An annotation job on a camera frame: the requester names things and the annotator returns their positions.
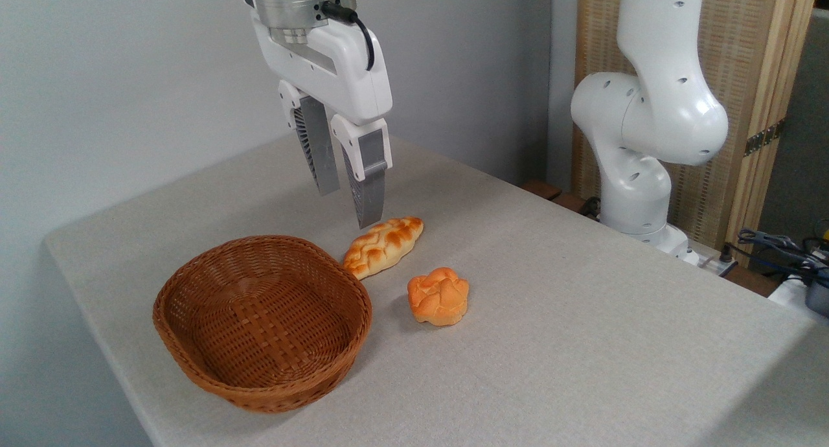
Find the grey device box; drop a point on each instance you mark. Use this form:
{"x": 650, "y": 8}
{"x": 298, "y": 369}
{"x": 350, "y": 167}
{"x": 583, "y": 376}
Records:
{"x": 818, "y": 299}

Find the white power strip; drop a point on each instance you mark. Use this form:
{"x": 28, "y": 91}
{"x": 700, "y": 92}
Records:
{"x": 709, "y": 264}

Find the black power plug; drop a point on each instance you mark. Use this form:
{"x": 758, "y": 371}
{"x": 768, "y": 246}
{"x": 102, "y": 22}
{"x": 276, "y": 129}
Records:
{"x": 726, "y": 252}

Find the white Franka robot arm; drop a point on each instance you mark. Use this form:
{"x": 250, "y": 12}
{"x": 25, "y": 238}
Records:
{"x": 654, "y": 116}

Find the brown wooden block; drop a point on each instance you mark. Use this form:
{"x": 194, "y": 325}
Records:
{"x": 541, "y": 189}
{"x": 570, "y": 203}

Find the wooden rattan folding screen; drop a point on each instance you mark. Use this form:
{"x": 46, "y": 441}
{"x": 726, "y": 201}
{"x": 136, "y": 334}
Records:
{"x": 745, "y": 65}

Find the brown wicker basket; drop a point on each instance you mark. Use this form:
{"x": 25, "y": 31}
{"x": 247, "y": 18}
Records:
{"x": 259, "y": 330}

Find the long braided bread loaf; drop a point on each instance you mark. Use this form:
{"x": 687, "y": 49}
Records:
{"x": 382, "y": 245}

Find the brass screen hinge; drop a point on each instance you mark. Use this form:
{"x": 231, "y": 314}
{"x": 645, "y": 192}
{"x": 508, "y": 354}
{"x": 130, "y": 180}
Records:
{"x": 764, "y": 137}

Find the round orange bread bun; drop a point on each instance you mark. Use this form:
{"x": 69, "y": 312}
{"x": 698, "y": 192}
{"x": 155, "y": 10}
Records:
{"x": 439, "y": 297}

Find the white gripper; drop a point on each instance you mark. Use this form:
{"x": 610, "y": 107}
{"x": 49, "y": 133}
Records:
{"x": 337, "y": 71}

